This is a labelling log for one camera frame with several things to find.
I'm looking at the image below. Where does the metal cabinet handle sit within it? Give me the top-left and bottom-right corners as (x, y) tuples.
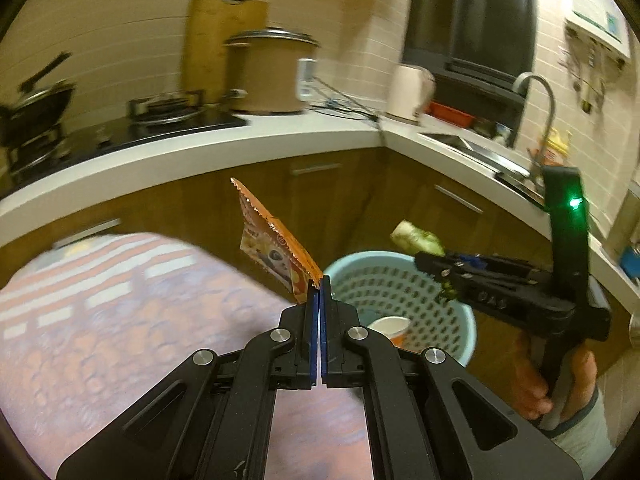
(52, 218), (122, 250)
(434, 185), (485, 213)
(291, 162), (342, 177)

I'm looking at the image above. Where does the white electric kettle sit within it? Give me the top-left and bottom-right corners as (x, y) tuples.
(385, 64), (436, 126)

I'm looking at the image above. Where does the orange white snack wrapper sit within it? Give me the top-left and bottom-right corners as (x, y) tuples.
(229, 177), (325, 303)

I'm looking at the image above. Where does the orange paper cup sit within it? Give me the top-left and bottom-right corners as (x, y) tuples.
(367, 316), (412, 347)

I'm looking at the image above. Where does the dark kitchen window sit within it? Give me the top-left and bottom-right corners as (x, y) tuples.
(402, 0), (538, 98)

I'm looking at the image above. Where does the light blue plastic basket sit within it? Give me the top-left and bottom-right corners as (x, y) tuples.
(322, 251), (476, 367)

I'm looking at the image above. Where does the black power cable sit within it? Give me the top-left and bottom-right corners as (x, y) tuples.
(315, 80), (388, 146)

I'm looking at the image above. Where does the red plastic container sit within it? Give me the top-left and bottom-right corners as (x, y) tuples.
(427, 101), (476, 128)

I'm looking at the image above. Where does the steel sink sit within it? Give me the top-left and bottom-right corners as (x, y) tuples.
(420, 132), (546, 201)

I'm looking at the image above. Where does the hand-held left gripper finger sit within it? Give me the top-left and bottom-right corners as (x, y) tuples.
(320, 275), (586, 480)
(56, 275), (321, 480)

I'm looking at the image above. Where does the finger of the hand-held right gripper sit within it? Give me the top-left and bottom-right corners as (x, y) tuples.
(414, 251), (555, 282)
(435, 274), (572, 334)

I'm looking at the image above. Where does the yellow detergent bottle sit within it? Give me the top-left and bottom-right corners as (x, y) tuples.
(540, 127), (573, 166)

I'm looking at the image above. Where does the metal faucet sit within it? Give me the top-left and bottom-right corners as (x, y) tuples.
(512, 74), (557, 186)

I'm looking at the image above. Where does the black wok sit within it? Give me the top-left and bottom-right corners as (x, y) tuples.
(0, 51), (77, 133)

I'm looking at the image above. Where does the wooden cutting board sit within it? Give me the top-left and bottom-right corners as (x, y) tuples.
(181, 0), (268, 106)

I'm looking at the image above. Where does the green leafy vegetable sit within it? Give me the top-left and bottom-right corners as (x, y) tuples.
(390, 220), (458, 303)

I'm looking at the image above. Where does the person's right hand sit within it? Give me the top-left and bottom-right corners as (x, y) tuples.
(514, 332), (599, 421)

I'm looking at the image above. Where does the person's right forearm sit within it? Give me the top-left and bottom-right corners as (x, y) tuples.
(547, 387), (616, 466)

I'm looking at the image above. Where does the wooden kitchen cabinet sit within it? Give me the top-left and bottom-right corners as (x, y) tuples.
(0, 147), (621, 321)

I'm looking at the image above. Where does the white water heater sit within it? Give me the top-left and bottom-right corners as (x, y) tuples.
(565, 0), (632, 58)

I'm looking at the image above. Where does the black gas stove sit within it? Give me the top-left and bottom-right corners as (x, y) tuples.
(0, 89), (250, 181)

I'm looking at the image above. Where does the beige rice cooker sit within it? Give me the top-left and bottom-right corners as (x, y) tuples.
(223, 27), (321, 113)

